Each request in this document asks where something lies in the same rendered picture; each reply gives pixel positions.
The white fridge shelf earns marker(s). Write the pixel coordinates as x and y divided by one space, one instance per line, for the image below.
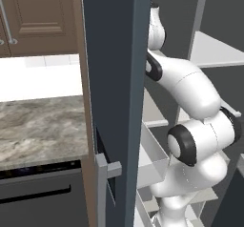
213 51

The dark blue-grey fridge door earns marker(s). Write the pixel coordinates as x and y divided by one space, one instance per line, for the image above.
114 62

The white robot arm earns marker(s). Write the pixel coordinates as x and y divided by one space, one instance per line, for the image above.
193 87

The brown wall cupboard door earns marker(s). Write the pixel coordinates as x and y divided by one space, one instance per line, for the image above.
41 14

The dark grey dishwasher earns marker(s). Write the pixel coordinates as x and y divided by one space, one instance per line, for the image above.
38 205

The brown cabinet side panel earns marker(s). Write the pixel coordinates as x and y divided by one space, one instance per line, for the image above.
85 78

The white fridge drawer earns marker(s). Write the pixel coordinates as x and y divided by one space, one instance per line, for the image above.
152 160

